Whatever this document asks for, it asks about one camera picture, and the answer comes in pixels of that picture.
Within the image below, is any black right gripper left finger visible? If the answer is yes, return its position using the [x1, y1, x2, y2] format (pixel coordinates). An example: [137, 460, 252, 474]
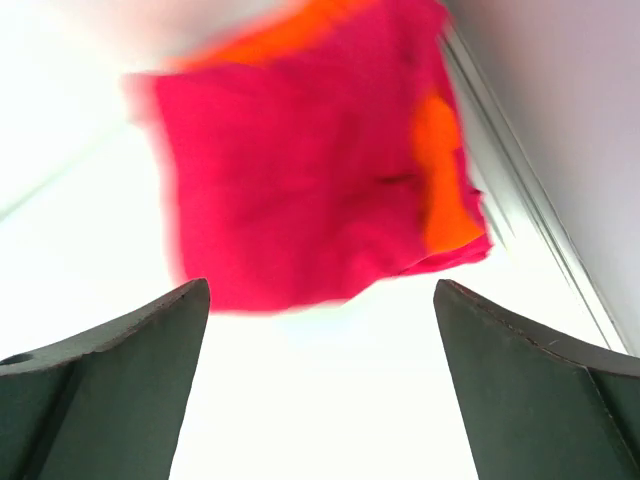
[1, 279, 210, 480]

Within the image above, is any magenta t shirt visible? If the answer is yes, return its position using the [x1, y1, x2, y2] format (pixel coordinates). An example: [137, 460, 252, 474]
[399, 186, 493, 277]

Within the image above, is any red polo shirt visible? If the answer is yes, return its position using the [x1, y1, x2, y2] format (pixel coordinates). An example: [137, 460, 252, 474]
[122, 0, 494, 315]

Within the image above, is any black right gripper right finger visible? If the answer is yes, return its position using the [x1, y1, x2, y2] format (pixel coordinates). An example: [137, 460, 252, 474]
[434, 280, 639, 480]

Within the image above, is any orange t shirt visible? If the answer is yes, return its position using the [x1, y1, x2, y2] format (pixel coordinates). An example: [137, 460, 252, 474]
[172, 1, 485, 254]

